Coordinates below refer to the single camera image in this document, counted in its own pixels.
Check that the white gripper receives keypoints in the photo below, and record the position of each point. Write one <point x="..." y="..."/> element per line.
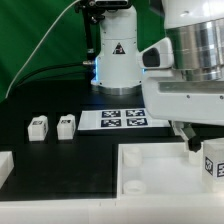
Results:
<point x="168" y="96"/>

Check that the white square tabletop tray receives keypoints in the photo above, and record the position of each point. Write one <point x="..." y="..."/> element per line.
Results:
<point x="159" y="169"/>

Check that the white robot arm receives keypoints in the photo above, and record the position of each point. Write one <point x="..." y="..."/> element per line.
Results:
<point x="194" y="27"/>

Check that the white marker sheet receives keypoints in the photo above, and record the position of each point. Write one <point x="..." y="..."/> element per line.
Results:
<point x="118" y="119"/>

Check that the white left obstacle block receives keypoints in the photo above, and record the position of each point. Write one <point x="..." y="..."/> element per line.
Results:
<point x="6" y="166"/>

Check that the white front rail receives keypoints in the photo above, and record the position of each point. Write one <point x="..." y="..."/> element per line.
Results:
<point x="108" y="212"/>

